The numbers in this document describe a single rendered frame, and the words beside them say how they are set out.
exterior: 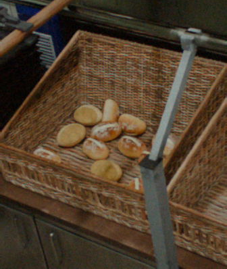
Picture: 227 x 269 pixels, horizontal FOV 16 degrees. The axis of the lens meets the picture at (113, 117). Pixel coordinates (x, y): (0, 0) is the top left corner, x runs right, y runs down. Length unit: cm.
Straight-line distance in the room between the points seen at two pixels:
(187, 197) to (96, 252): 32
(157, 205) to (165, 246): 14
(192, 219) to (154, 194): 20
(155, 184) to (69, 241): 58
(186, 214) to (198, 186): 19
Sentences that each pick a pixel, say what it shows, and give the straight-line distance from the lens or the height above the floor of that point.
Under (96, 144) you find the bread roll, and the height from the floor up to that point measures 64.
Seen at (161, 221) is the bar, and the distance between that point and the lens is 196.
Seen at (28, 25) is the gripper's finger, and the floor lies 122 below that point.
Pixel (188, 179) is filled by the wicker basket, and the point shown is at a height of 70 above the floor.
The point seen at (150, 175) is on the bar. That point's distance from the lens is 187.
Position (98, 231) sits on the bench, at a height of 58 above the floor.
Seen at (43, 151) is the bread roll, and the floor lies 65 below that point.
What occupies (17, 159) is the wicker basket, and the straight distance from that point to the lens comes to 240.
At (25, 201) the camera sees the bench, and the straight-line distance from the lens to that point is 243.
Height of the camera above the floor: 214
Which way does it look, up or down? 36 degrees down
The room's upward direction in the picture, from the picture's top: 11 degrees counter-clockwise
